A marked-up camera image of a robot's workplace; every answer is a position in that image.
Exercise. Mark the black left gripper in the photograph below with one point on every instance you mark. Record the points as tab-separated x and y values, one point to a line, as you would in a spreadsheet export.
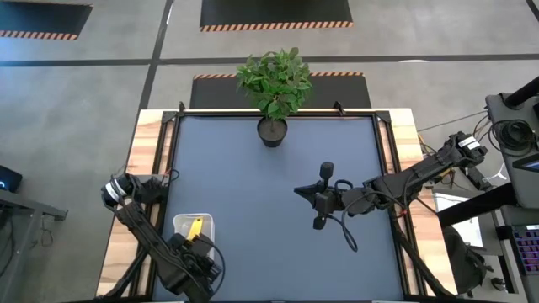
198	254

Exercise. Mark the white plastic basket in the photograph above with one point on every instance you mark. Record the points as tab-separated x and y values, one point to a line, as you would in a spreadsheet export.
181	225

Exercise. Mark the black aluminium table frame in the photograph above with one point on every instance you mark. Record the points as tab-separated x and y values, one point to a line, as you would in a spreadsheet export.
219	113

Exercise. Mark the yellow measuring spoon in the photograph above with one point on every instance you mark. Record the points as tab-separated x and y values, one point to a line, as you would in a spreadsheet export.
195	227

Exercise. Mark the green potted plant black pot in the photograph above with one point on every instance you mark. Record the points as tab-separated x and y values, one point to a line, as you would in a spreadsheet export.
273	80

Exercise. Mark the blue-lit keyboard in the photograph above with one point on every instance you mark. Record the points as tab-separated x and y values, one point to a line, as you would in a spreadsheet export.
529	250

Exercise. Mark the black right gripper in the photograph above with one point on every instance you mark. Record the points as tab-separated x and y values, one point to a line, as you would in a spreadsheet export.
326	200

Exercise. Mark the black backpack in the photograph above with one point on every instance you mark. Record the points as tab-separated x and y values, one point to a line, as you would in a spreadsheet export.
465	261

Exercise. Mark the black device with light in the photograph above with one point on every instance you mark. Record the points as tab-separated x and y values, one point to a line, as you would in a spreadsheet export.
8	179

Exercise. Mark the grey equipment cart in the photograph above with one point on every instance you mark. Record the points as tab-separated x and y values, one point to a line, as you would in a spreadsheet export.
516	185

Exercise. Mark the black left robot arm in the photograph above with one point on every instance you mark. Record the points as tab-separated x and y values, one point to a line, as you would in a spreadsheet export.
143	235

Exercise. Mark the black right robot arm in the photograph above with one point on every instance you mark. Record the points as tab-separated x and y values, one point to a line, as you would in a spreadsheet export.
421	170

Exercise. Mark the grey side desk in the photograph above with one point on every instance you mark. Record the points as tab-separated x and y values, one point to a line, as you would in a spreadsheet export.
21	227

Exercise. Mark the black striped-edge floor mat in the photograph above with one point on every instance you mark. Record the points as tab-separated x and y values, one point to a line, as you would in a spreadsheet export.
42	19
273	12

